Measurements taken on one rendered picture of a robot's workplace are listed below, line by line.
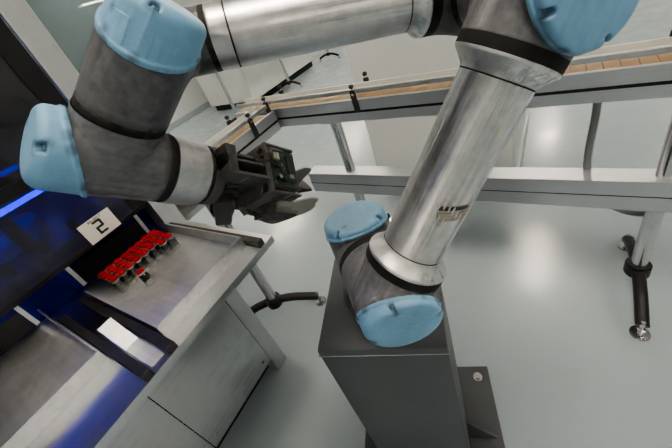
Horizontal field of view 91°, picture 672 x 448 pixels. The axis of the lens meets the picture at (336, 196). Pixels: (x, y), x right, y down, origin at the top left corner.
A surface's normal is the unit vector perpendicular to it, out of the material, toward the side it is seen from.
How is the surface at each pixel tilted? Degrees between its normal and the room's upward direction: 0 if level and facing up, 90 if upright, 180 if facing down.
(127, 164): 119
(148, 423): 90
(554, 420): 0
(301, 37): 112
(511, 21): 65
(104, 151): 93
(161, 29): 98
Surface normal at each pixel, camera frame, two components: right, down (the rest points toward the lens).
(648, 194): -0.45, 0.62
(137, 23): 0.12, 0.39
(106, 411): -0.29, -0.79
